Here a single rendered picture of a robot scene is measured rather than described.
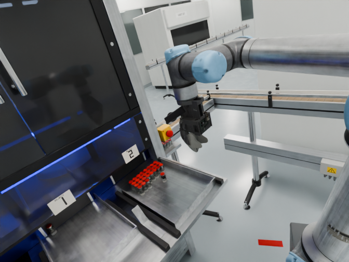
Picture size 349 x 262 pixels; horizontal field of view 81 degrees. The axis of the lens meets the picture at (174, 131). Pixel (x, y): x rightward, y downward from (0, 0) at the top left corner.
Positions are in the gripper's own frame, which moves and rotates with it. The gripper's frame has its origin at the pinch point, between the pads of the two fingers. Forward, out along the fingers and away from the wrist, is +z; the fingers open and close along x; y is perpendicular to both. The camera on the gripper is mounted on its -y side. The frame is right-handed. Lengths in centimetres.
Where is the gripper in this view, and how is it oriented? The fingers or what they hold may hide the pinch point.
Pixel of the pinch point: (194, 148)
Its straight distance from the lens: 75.9
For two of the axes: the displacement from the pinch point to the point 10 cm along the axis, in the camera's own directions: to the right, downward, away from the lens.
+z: 2.4, 8.7, 4.4
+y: 7.2, 1.4, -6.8
